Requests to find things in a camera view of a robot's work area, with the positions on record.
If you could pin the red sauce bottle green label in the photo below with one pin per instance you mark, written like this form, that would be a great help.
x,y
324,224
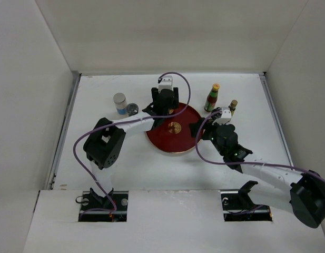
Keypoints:
x,y
212,98

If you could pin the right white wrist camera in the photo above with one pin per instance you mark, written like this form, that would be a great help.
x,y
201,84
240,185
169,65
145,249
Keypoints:
x,y
222,115

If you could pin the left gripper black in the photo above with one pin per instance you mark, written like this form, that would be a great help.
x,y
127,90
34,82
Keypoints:
x,y
174,105

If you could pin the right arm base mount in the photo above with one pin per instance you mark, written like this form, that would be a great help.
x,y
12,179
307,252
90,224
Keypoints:
x,y
238,207

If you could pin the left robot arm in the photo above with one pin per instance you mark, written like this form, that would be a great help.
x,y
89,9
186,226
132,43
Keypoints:
x,y
103,147

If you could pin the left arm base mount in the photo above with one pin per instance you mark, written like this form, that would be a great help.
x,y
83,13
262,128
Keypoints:
x,y
96,208

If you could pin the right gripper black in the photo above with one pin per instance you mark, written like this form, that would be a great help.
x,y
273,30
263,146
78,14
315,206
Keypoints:
x,y
206,126

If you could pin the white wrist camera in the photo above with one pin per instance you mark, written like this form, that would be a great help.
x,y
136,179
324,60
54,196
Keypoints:
x,y
222,115
165,83

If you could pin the small yellow label bottle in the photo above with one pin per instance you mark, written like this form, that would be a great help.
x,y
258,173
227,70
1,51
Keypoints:
x,y
233,106

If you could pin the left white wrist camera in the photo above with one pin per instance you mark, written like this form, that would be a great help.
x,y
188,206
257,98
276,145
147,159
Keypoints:
x,y
165,83

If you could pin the red round tray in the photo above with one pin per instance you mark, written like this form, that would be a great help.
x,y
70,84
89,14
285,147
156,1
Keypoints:
x,y
174,135

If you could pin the silver lid blue label jar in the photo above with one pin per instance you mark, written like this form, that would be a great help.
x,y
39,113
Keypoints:
x,y
120,103

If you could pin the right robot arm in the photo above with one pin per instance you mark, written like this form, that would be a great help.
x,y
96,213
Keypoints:
x,y
302,191

